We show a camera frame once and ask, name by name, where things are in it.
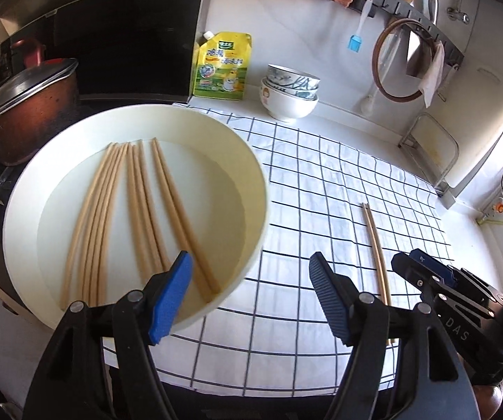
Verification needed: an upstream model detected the checkered white cloth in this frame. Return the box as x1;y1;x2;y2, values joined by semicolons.
152;105;451;397

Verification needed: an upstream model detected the large white basin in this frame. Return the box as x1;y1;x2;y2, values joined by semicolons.
3;104;269;328

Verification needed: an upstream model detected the metal rack stand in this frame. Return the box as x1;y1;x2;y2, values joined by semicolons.
398;112;459;195

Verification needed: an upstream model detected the white cutting board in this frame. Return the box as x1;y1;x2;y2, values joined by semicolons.
430;82;503;188

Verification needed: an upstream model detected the white hanging rag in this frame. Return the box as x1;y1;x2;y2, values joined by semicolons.
418;42;445;108

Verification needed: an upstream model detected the white bowl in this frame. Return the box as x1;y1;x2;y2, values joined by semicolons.
259;79;319;121

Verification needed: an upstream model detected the blue patterned bowl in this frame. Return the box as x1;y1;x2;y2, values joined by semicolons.
266;64;321;100

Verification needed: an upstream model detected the round brown-rimmed lid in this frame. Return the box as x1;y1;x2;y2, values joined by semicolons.
371;18;440;104

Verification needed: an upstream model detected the brown cooking pot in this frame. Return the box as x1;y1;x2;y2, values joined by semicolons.
0;71;79;166

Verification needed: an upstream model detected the blue silicone brush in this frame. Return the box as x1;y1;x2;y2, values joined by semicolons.
347;0;373;53

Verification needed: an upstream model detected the yellow detergent pouch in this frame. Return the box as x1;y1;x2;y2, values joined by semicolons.
193;31;253;100

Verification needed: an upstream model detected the glass pot lid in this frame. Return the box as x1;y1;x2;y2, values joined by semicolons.
0;58;78;116

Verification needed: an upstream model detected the white ladle handle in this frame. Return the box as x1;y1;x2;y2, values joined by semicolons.
360;47;391;117

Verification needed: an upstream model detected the black wall rack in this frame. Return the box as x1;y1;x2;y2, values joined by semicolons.
347;0;464;67

